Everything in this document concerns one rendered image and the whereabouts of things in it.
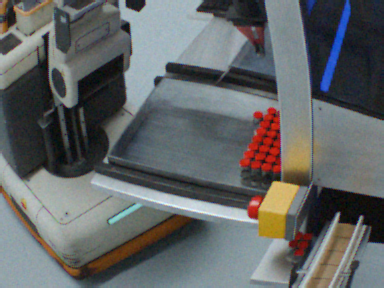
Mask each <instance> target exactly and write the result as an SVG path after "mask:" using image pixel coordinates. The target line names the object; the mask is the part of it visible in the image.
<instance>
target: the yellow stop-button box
mask: <svg viewBox="0 0 384 288"><path fill-rule="evenodd" d="M307 192H308V187H306V186H300V187H299V186H298V185H294V184H293V185H290V184H287V183H280V182H276V181H274V182H273V183H272V184H271V187H270V189H269V190H268V192H267V195H266V198H265V199H264V201H263V203H262V205H261V206H260V207H259V210H258V211H259V214H258V222H259V225H258V236H260V237H266V238H272V239H275V238H276V239H284V240H286V241H293V236H294V227H295V219H296V215H297V213H298V210H299V209H300V206H301V205H302V203H303V201H304V199H305V196H306V193H307Z"/></svg>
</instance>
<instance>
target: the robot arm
mask: <svg viewBox="0 0 384 288"><path fill-rule="evenodd" d="M23 1H24V0H12V4H13V5H14V6H16V5H17V4H19V3H21V2H23ZM232 1H233V3H234V6H235V7H229V9H228V12H227V14H226V20H227V22H229V21H232V23H233V26H236V29H238V30H239V32H241V33H242V34H243V35H244V36H245V37H246V38H247V39H248V40H249V41H250V43H252V45H253V46H254V47H255V43H254V40H255V38H254V36H253V31H252V27H255V29H256V32H257V35H258V38H259V40H260V42H261V44H262V46H263V47H264V45H265V42H264V37H265V35H264V31H265V29H264V28H265V26H266V25H265V23H266V22H267V23H268V17H267V10H266V8H260V7H259V6H258V4H257V2H256V0H232ZM254 21H255V22H254Z"/></svg>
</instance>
